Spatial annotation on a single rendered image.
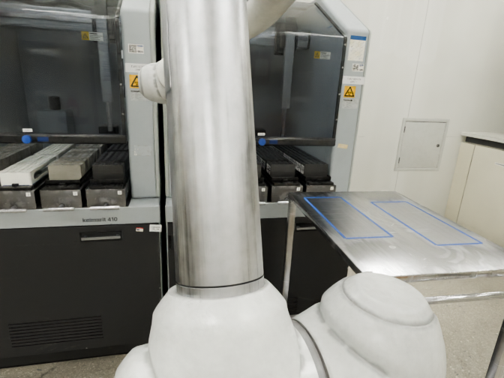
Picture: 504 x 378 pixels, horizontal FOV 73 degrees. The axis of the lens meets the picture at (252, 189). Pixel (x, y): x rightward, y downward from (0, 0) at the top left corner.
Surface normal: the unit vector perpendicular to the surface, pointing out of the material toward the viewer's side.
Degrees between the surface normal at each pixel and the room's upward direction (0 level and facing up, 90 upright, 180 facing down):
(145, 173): 90
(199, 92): 71
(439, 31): 90
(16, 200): 90
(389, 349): 57
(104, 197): 90
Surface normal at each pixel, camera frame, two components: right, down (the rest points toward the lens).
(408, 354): 0.15, -0.18
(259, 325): 0.51, -0.23
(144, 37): 0.22, 0.29
